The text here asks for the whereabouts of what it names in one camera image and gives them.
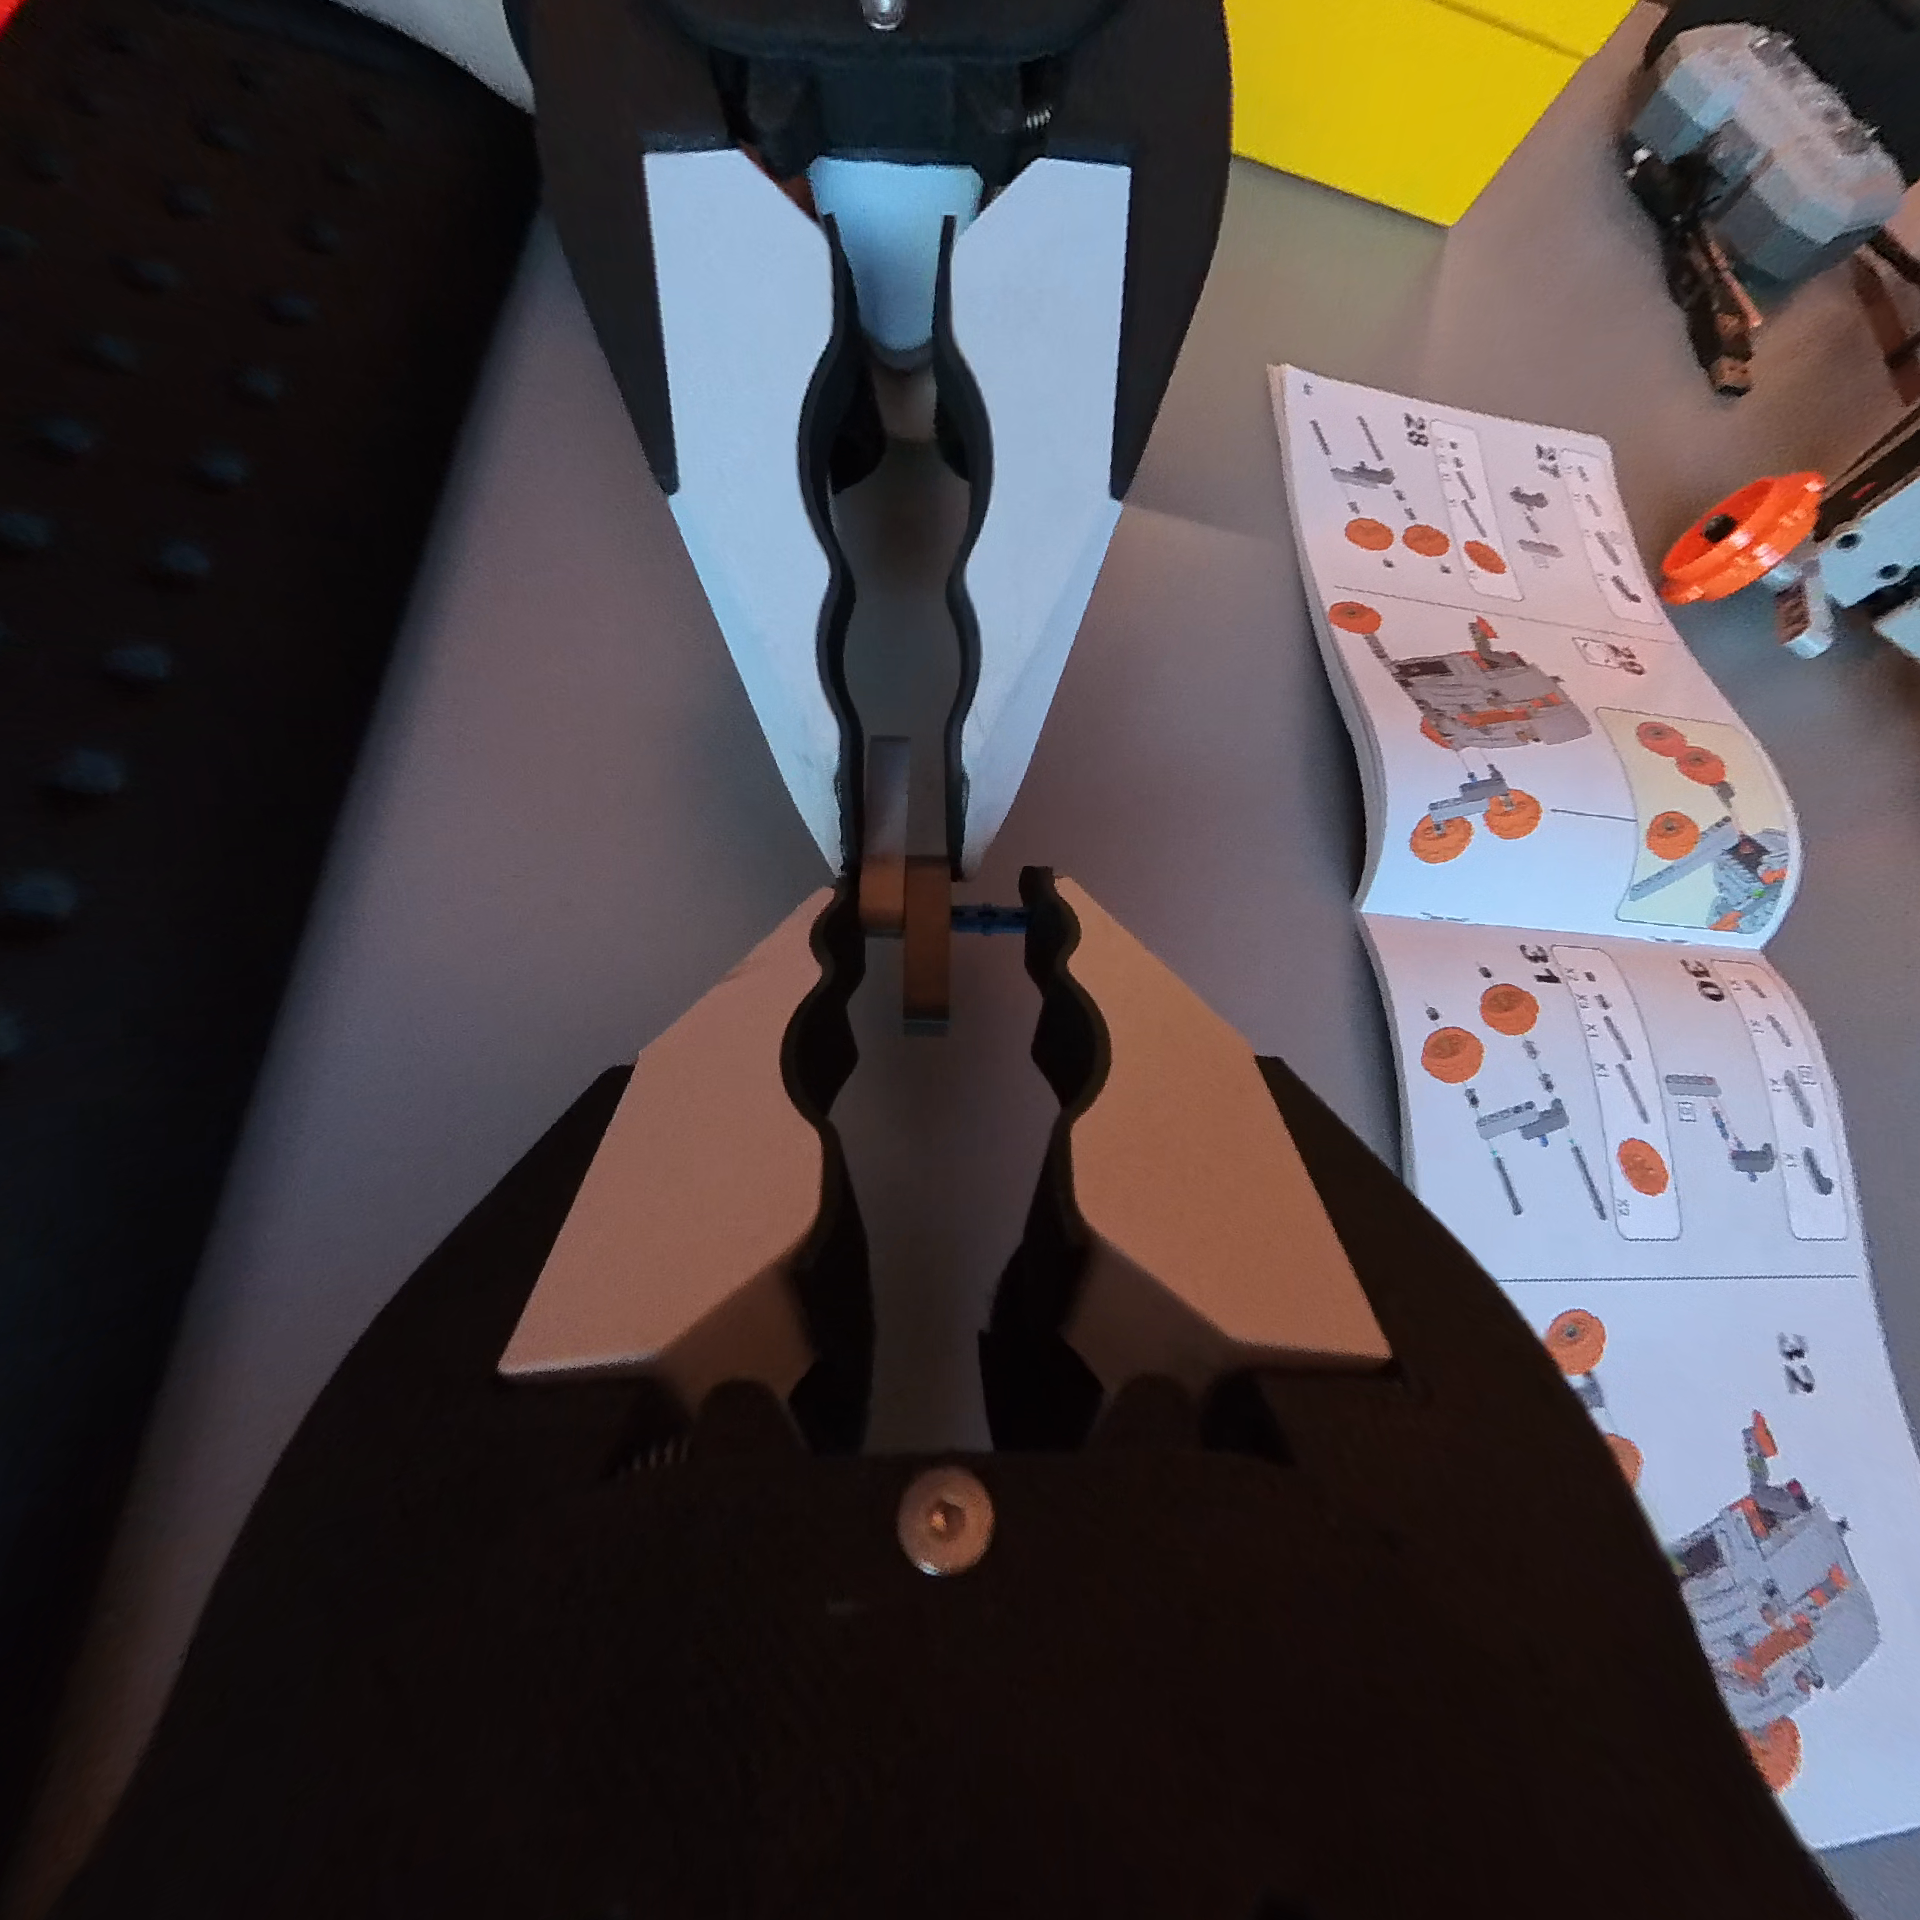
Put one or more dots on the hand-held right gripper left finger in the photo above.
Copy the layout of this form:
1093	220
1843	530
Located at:
674	1231

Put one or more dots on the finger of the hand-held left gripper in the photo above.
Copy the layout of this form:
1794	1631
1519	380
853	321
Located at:
1050	450
735	450

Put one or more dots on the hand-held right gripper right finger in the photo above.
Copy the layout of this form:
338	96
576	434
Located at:
1215	1231

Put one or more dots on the grey holed building beam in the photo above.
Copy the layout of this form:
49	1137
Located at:
927	960

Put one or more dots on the open instruction booklet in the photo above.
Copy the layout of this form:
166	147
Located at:
1574	1050

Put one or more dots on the yellow storage bin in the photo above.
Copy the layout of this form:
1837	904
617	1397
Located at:
1395	105

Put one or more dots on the orange wheel assembly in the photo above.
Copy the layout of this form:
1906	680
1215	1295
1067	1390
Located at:
1725	532

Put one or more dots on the grey robot model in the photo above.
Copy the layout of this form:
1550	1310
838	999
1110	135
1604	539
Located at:
1755	165

